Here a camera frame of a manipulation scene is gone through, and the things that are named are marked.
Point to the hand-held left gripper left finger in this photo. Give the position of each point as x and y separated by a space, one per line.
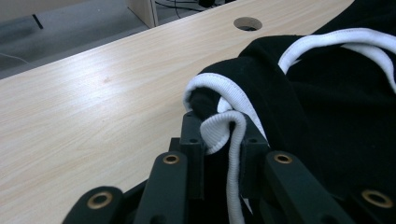
194 161

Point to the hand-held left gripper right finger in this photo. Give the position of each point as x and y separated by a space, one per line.
253 168

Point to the black tank top white trim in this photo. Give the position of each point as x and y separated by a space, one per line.
327 109

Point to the beige wooden desk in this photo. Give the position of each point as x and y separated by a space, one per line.
143 11

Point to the short black floor strip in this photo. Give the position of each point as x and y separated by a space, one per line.
37 21

